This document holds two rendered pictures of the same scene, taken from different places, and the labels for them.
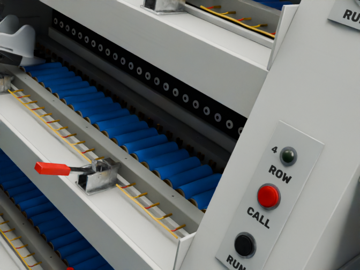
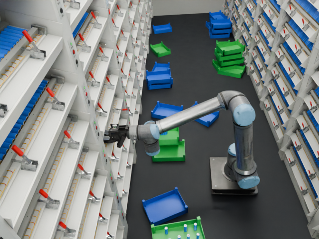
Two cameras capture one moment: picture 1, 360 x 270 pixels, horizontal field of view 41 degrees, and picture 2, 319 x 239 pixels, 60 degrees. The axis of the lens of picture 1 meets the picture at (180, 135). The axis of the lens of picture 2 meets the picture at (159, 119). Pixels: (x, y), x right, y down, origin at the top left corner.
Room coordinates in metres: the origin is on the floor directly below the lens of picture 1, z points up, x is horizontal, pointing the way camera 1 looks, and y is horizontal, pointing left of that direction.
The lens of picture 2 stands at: (1.08, 1.45, 1.94)
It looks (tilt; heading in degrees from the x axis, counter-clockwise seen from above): 41 degrees down; 236
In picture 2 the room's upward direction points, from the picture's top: 5 degrees counter-clockwise
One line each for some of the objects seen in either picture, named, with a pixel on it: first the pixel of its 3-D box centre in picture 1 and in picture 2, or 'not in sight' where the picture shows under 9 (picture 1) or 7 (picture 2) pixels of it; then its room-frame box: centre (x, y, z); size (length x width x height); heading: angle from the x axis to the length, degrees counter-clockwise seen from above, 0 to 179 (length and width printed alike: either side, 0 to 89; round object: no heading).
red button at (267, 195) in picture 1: (269, 196); not in sight; (0.35, -0.08, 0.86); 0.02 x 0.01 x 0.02; 51
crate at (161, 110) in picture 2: not in sight; (167, 111); (-0.28, -0.40, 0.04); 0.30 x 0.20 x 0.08; 121
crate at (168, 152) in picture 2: not in sight; (168, 150); (0.07, 0.06, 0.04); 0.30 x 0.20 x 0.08; 141
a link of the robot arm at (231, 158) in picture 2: not in sight; (238, 156); (-0.15, 0.66, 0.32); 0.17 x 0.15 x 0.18; 59
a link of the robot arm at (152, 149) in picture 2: not in sight; (151, 144); (0.48, 0.45, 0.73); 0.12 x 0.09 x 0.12; 59
